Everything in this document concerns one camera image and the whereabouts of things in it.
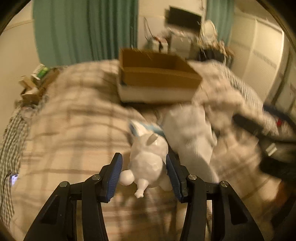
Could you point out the black wall television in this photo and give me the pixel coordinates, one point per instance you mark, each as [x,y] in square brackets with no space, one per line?
[183,18]

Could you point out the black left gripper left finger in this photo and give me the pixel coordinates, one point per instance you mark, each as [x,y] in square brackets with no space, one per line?
[57,218]

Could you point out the green white packet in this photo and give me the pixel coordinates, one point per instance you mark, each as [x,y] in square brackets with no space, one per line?
[40,72]

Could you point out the green window curtain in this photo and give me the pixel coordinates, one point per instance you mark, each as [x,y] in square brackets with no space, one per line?
[70,32]

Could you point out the white unicorn figurine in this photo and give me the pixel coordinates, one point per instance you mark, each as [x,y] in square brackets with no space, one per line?
[147,164]

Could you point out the brown cardboard box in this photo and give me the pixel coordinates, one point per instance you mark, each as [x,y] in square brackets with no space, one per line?
[152,77]

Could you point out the blue tissue pack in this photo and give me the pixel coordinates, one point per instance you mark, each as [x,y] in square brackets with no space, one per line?
[138,129]

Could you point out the smartphone on bed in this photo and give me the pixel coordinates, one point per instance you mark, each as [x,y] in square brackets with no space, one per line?
[13,179]

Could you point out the white lace cloth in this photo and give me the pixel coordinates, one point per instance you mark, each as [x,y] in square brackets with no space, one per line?
[190,136]

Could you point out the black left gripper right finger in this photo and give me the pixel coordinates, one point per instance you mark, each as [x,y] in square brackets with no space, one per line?
[211,207]

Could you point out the small bedside cardboard box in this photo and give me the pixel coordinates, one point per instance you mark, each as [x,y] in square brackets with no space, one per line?
[33,89]

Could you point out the beige plaid blanket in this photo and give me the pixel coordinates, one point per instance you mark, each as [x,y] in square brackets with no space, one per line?
[83,124]

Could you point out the round white vanity mirror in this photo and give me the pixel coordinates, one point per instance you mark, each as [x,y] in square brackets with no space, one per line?
[208,29]

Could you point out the white closet doors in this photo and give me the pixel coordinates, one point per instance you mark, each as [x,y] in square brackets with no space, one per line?
[258,46]

